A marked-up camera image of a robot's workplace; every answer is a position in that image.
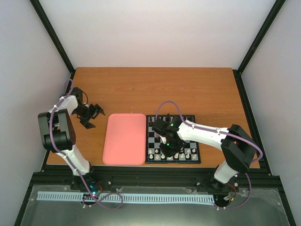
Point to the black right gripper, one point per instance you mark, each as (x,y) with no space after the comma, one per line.
(169,153)

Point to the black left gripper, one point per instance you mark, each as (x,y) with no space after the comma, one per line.
(96,112)

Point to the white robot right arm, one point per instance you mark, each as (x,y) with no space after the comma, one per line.
(236,145)

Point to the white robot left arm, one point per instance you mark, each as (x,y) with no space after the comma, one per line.
(58,134)

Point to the black white chessboard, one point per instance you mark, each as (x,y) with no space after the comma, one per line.
(190,154)

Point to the pink plastic tray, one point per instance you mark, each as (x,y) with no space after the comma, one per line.
(125,140)

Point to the black aluminium frame rail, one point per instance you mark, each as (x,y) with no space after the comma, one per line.
(110,178)

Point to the light blue cable duct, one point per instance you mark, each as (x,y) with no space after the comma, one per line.
(129,198)

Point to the left black frame post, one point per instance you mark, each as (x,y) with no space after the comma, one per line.
(52,34)

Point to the black frame post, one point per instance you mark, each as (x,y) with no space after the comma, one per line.
(52,34)
(271,16)

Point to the right black frame post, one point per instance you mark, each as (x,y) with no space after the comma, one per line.
(271,16)

